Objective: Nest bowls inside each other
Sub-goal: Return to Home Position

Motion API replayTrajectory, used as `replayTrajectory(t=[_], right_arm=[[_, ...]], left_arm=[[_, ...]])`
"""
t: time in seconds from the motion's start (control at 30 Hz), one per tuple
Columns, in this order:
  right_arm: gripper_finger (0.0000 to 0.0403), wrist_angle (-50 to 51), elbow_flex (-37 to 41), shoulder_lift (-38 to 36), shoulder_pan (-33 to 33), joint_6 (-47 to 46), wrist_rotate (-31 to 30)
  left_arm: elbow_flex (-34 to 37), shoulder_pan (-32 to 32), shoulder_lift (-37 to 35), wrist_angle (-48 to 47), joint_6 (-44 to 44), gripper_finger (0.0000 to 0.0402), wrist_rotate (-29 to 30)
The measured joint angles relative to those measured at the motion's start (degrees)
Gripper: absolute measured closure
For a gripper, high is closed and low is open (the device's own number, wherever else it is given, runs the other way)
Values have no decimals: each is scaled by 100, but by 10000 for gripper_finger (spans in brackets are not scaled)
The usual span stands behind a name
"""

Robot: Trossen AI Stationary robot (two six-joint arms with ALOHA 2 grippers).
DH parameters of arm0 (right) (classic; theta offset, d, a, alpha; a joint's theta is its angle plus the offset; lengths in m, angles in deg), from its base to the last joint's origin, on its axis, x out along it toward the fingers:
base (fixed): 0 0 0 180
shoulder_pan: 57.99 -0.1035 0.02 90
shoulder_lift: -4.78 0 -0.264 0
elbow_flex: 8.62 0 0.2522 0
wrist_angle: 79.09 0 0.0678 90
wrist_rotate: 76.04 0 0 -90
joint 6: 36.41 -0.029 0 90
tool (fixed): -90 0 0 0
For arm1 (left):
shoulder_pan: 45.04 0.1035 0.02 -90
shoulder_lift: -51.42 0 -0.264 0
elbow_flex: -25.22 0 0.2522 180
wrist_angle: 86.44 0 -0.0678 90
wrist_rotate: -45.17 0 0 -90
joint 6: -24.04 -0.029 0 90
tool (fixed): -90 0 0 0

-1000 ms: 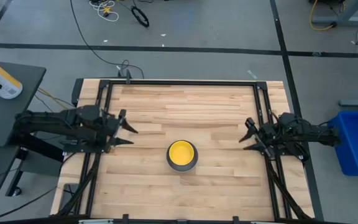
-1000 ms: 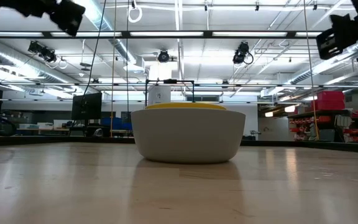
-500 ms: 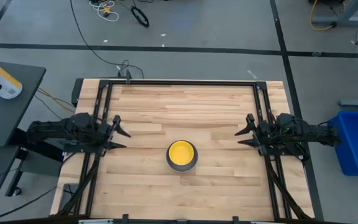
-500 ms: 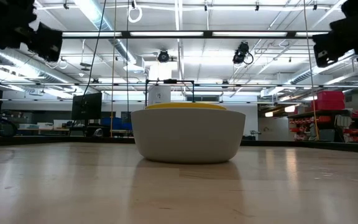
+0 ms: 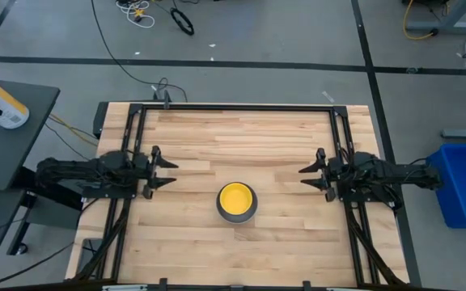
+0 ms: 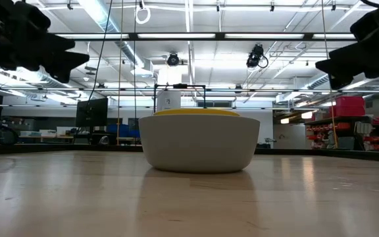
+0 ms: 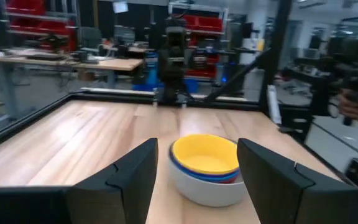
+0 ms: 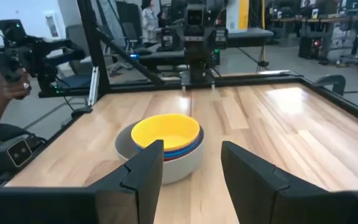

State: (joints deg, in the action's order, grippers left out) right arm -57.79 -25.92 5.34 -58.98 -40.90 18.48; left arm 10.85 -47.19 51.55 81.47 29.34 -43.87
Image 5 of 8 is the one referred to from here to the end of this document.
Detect grey desk foot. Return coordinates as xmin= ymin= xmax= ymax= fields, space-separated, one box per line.
xmin=440 ymin=128 xmax=466 ymax=140

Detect black coiled cable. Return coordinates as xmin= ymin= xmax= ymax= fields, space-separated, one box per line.
xmin=169 ymin=7 xmax=196 ymax=36

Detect black power box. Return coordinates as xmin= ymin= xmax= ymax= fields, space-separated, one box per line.
xmin=92 ymin=101 xmax=109 ymax=139

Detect grey desk leg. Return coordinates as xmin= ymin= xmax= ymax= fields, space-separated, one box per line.
xmin=405 ymin=0 xmax=466 ymax=36

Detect large blue plastic bin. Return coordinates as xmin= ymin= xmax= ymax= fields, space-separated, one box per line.
xmin=426 ymin=142 xmax=466 ymax=230

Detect white wipes canister yellow label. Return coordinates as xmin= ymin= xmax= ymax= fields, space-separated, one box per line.
xmin=0 ymin=69 xmax=31 ymax=130

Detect pale grey bowl yellow inside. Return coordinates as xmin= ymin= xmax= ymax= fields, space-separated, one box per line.
xmin=215 ymin=181 xmax=259 ymax=225

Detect white coiled cable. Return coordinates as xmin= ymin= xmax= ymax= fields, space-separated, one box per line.
xmin=115 ymin=0 xmax=156 ymax=30

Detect thin yellow wires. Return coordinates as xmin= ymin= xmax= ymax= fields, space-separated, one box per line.
xmin=45 ymin=113 xmax=100 ymax=147

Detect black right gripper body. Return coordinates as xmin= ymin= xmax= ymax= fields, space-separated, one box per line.
xmin=316 ymin=147 xmax=340 ymax=203

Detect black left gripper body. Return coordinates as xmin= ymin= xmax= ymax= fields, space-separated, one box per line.
xmin=140 ymin=145 xmax=163 ymax=200

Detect yellow floor cable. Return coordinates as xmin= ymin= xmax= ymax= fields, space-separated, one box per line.
xmin=402 ymin=0 xmax=437 ymax=41

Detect black aluminium table frame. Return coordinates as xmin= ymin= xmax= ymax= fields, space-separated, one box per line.
xmin=70 ymin=102 xmax=411 ymax=289

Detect black desk stand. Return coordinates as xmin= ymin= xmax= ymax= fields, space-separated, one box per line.
xmin=6 ymin=164 xmax=85 ymax=256

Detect long black floor cable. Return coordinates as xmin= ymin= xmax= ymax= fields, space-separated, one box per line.
xmin=90 ymin=0 xmax=189 ymax=103

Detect dark grey side table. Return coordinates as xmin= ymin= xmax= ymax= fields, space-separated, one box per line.
xmin=0 ymin=78 xmax=61 ymax=192

